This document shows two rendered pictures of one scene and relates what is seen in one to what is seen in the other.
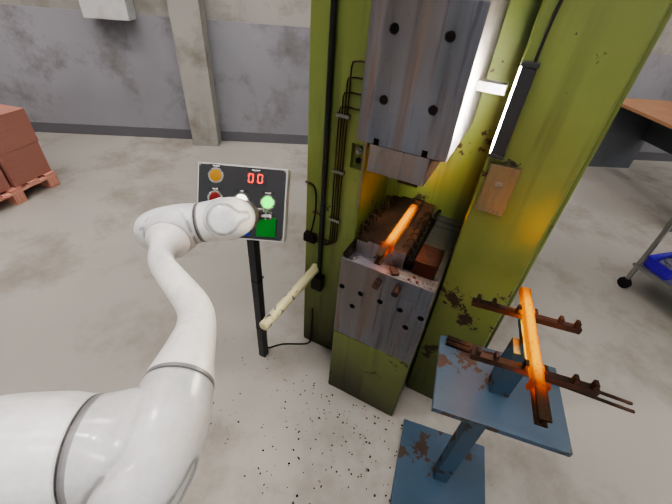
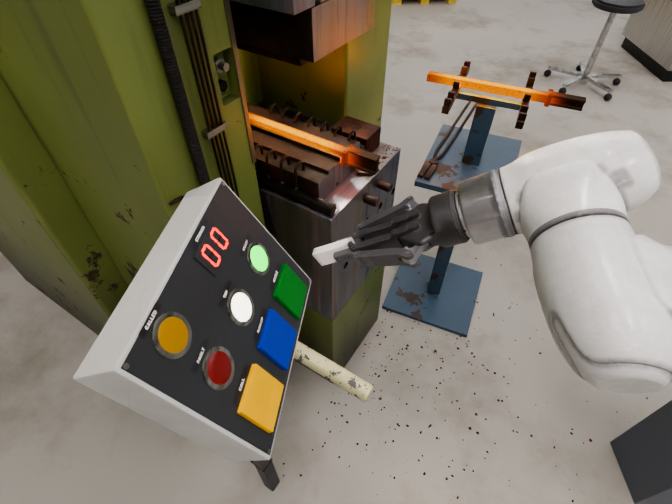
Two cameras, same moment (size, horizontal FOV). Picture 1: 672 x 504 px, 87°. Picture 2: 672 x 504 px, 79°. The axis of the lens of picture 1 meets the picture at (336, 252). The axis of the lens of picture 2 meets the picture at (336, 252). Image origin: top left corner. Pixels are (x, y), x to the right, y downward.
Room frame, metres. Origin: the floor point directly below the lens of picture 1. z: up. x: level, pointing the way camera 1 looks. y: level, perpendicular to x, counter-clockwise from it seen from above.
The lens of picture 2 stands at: (0.95, 0.71, 1.60)
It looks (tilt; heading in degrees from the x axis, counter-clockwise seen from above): 47 degrees down; 279
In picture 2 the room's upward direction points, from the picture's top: straight up
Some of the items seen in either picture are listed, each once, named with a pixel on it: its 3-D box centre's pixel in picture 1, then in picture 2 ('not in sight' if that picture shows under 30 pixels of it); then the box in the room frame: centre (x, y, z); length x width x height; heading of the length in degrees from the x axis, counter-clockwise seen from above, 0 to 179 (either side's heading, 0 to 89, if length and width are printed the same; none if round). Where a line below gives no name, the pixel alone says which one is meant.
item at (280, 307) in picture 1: (292, 294); (298, 350); (1.13, 0.18, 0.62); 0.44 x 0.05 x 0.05; 156
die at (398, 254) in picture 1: (397, 226); (277, 146); (1.26, -0.25, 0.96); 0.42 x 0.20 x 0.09; 156
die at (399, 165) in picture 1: (415, 145); (260, 3); (1.26, -0.25, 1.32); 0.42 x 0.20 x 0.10; 156
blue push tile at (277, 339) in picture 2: not in sight; (276, 339); (1.10, 0.38, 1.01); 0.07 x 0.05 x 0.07; 91
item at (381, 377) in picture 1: (384, 336); (302, 289); (1.25, -0.31, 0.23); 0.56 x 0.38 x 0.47; 156
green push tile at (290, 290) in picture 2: (266, 227); (289, 291); (1.10, 0.28, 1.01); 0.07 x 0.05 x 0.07; 91
